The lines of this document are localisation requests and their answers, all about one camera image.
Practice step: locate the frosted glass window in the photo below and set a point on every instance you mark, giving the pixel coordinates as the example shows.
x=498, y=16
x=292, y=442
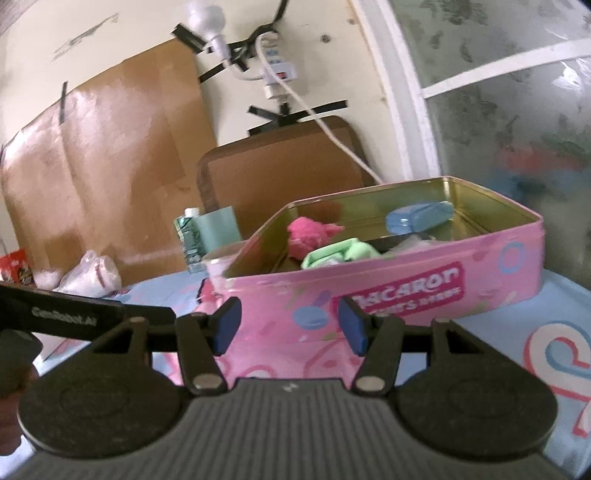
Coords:
x=498, y=115

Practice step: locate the teal paper roll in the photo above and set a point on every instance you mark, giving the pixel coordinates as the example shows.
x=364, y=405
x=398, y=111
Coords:
x=219, y=230

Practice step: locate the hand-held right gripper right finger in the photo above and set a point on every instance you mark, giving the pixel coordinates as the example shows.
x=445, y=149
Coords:
x=353, y=325

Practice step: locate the pink plush toy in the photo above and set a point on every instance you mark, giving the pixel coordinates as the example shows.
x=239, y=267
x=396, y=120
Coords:
x=309, y=235

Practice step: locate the black tape strip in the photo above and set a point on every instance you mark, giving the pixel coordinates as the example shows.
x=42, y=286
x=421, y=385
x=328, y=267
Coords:
x=64, y=99

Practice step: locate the red snack packet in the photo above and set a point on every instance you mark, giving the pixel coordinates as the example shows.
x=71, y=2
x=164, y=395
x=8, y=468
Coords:
x=16, y=267

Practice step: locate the light green cloth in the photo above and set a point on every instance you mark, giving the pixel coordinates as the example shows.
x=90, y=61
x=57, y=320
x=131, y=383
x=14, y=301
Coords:
x=341, y=254

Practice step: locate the round cookie can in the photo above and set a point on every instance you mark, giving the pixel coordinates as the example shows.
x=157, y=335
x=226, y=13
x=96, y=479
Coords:
x=221, y=265

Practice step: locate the printed blue pink blanket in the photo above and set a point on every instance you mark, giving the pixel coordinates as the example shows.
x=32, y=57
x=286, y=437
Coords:
x=508, y=332

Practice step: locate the crossed black tape strips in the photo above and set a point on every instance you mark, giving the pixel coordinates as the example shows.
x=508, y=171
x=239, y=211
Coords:
x=286, y=117

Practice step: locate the black tape strips by socket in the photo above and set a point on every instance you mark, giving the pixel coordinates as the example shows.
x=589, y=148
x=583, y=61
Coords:
x=231, y=55

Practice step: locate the blue soft pouch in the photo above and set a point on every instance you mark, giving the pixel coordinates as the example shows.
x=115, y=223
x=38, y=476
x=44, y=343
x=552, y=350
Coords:
x=415, y=219

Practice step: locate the green drink carton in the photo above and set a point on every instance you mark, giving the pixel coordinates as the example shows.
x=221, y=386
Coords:
x=189, y=240

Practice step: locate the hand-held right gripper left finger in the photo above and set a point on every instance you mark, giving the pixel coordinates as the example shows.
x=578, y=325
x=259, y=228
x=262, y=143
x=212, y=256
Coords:
x=227, y=323

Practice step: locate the brown woven chair back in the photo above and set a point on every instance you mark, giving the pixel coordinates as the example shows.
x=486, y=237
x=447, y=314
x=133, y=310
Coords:
x=277, y=184

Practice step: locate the pink biscuit tin box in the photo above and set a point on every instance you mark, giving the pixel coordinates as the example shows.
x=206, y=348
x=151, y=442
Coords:
x=415, y=295

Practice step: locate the white fluffy cloth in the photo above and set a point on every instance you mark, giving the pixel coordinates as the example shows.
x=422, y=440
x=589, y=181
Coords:
x=48, y=278

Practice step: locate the brown cardboard sheet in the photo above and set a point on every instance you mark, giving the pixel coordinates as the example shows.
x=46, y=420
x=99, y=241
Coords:
x=115, y=175

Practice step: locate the plastic bag of white socks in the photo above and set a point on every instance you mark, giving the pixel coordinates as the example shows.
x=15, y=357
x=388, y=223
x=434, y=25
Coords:
x=92, y=274

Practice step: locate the white light bulb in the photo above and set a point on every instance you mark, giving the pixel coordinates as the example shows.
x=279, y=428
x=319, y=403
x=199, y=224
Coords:
x=207, y=23

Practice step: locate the person's left hand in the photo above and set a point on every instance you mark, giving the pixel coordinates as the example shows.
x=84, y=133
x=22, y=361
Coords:
x=9, y=424

